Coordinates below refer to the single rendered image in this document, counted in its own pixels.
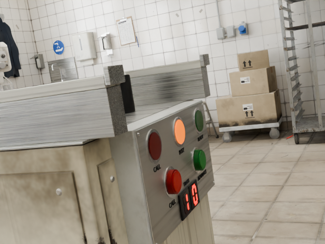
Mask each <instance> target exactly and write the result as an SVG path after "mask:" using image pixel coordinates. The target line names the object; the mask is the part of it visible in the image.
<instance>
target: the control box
mask: <svg viewBox="0 0 325 244"><path fill-rule="evenodd" d="M198 110H199V111H201V113H202V116H203V129H202V131H201V132H200V131H198V129H197V126H196V121H195V116H196V112H197V111H198ZM178 120H181V121H182V122H183V124H184V128H185V139H184V142H183V143H182V144H179V142H178V141H177V138H176V132H175V127H176V123H177V121H178ZM127 128H128V131H127V132H125V133H123V134H121V135H118V136H116V137H109V138H108V139H109V144H110V150H111V155H112V158H113V159H114V163H115V169H116V174H117V180H118V187H119V193H120V198H121V204H122V209H123V215H124V221H125V227H126V232H127V237H128V243H129V244H162V243H163V242H164V241H165V240H166V239H167V238H168V236H169V235H170V234H171V233H172V232H173V231H174V230H175V229H176V227H177V226H178V225H179V224H180V223H181V222H182V221H183V220H184V219H185V218H186V217H187V216H188V215H189V214H190V213H191V211H192V210H193V209H194V208H195V207H196V206H197V205H198V204H199V202H200V200H201V199H202V198H203V197H204V196H205V195H206V194H207V193H208V191H209V190H210V189H211V188H212V187H213V186H214V185H215V182H214V175H213V168H212V162H211V155H210V148H209V141H208V134H207V125H206V119H205V112H204V104H203V101H202V100H195V101H187V102H183V103H180V104H178V105H175V106H173V107H170V108H168V109H165V110H163V111H160V112H158V113H155V114H153V115H150V116H148V117H145V118H143V119H140V120H138V121H135V122H133V123H130V124H128V125H127ZM153 132H156V133H157V134H158V135H159V137H160V140H161V145H162V151H161V155H160V157H159V159H158V160H154V159H153V158H152V157H151V155H150V152H149V138H150V135H151V134H152V133H153ZM196 150H203V151H204V153H205V156H206V167H205V168H204V170H200V171H197V169H196V168H195V164H194V153H195V151H196ZM171 169H177V170H178V171H179V172H180V174H181V179H182V186H181V190H180V192H179V193H178V194H170V193H169V191H168V189H167V182H166V180H167V174H168V171H169V170H171ZM194 184H195V186H196V191H197V192H196V193H197V198H198V200H197V202H198V203H197V204H196V205H195V204H194V201H193V195H192V186H193V185H194ZM185 192H186V194H187V196H188V203H189V213H188V214H187V215H186V213H185V210H184V206H185V205H184V203H183V194H184V193H185Z"/></svg>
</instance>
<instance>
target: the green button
mask: <svg viewBox="0 0 325 244"><path fill-rule="evenodd" d="M194 164H195V168H196V169H197V171H200V170H204V168H205V167H206V156H205V153H204V151H203V150H196V151H195V153H194Z"/></svg>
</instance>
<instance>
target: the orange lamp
mask: <svg viewBox="0 0 325 244"><path fill-rule="evenodd" d="M175 132H176V138H177V141H178V142H179V144H182V143H183V142H184V139H185V128H184V124H183V122H182V121H181V120H178V121H177V123H176V127H175Z"/></svg>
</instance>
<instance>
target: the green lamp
mask: <svg viewBox="0 0 325 244"><path fill-rule="evenodd" d="M195 121H196V126H197V129H198V131H200V132H201V131H202V129H203V116H202V113H201V111H199V110H198V111H197V112H196V116H195Z"/></svg>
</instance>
